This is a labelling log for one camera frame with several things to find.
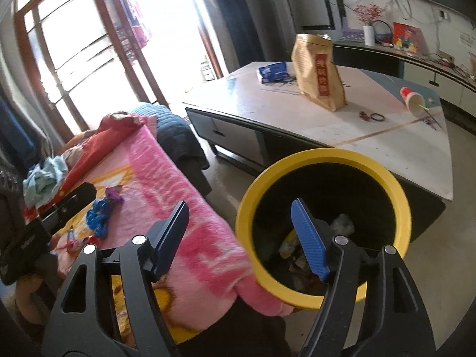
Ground blue hanging garment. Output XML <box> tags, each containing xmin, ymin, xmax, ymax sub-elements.
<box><xmin>0</xmin><ymin>97</ymin><xmax>38</xmax><ymax>165</ymax></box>

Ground blue snack packet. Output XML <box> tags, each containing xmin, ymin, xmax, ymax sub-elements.
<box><xmin>256</xmin><ymin>63</ymin><xmax>289</xmax><ymax>83</ymax></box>

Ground yellow white wrapper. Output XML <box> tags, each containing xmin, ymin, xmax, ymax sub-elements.
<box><xmin>278</xmin><ymin>230</ymin><xmax>306</xmax><ymax>260</ymax></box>

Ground person's left hand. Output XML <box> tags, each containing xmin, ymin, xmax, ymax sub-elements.
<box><xmin>15</xmin><ymin>274</ymin><xmax>43</xmax><ymax>325</ymax></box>

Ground dark curtain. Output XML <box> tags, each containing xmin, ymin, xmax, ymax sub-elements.
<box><xmin>209</xmin><ymin>0</ymin><xmax>265</xmax><ymax>77</ymax></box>

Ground purple foil wrapper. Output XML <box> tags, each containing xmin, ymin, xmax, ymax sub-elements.
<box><xmin>105</xmin><ymin>187</ymin><xmax>126</xmax><ymax>205</ymax></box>

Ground dark basket with handle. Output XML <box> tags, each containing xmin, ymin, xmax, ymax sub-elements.
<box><xmin>372</xmin><ymin>20</ymin><xmax>394</xmax><ymax>47</ymax></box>

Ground pink snack wrapper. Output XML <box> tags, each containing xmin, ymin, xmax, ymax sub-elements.
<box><xmin>66</xmin><ymin>228</ymin><xmax>81</xmax><ymax>256</ymax></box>

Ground black framed wall panel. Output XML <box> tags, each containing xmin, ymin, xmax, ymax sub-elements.
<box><xmin>288</xmin><ymin>0</ymin><xmax>336</xmax><ymax>32</ymax></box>

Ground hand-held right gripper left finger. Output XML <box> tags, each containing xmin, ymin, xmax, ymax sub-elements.
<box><xmin>41</xmin><ymin>200</ymin><xmax>190</xmax><ymax>357</ymax></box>

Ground hanging red clothes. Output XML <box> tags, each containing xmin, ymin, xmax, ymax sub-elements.
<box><xmin>117</xmin><ymin>0</ymin><xmax>153</xmax><ymax>51</ymax></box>

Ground pink printed blanket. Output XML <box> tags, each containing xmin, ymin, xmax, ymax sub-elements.
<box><xmin>22</xmin><ymin>124</ymin><xmax>295</xmax><ymax>346</ymax></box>

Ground colourful picture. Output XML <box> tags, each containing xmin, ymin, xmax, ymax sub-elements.
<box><xmin>392</xmin><ymin>22</ymin><xmax>427</xmax><ymax>51</ymax></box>

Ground orange cloth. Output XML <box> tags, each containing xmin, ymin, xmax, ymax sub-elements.
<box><xmin>65</xmin><ymin>130</ymin><xmax>98</xmax><ymax>150</ymax></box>

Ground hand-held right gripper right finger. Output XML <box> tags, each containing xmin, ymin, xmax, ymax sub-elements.
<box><xmin>291</xmin><ymin>198</ymin><xmax>436</xmax><ymax>357</ymax></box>

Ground blue quilted cover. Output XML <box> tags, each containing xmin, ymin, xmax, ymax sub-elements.
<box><xmin>128</xmin><ymin>103</ymin><xmax>211</xmax><ymax>198</ymax></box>

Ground brown paper bag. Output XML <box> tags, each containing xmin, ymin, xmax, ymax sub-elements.
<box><xmin>291</xmin><ymin>33</ymin><xmax>347</xmax><ymax>113</ymax></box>

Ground wooden window frame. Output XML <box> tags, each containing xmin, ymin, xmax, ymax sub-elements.
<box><xmin>15</xmin><ymin>0</ymin><xmax>172</xmax><ymax>139</ymax></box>

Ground bottles on balcony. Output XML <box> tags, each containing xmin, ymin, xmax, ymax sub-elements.
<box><xmin>200</xmin><ymin>56</ymin><xmax>216</xmax><ymax>82</ymax></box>

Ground red quilt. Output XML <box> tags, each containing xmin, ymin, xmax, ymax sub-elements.
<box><xmin>56</xmin><ymin>113</ymin><xmax>157</xmax><ymax>198</ymax></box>

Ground blue plastic bag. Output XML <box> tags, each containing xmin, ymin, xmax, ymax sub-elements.
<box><xmin>86</xmin><ymin>197</ymin><xmax>114</xmax><ymax>239</ymax></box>

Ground dark cloth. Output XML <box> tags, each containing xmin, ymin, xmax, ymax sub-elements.
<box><xmin>164</xmin><ymin>297</ymin><xmax>298</xmax><ymax>357</ymax></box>

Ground grey coffee table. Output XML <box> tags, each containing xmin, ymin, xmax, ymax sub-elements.
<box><xmin>182</xmin><ymin>61</ymin><xmax>455</xmax><ymax>244</ymax></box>

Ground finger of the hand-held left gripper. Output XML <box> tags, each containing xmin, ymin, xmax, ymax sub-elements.
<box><xmin>40</xmin><ymin>182</ymin><xmax>97</xmax><ymax>228</ymax></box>

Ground red paper cup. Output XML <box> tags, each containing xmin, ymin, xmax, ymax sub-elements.
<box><xmin>399</xmin><ymin>86</ymin><xmax>430</xmax><ymax>115</ymax></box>

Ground light blue cloth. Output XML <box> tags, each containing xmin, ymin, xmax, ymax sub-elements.
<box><xmin>23</xmin><ymin>155</ymin><xmax>70</xmax><ymax>209</ymax></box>

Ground white vase with red flowers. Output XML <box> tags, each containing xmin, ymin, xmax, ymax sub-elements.
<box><xmin>352</xmin><ymin>4</ymin><xmax>384</xmax><ymax>47</ymax></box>

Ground yellow trash bin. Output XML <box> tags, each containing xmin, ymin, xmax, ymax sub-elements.
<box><xmin>235</xmin><ymin>149</ymin><xmax>413</xmax><ymax>310</ymax></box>

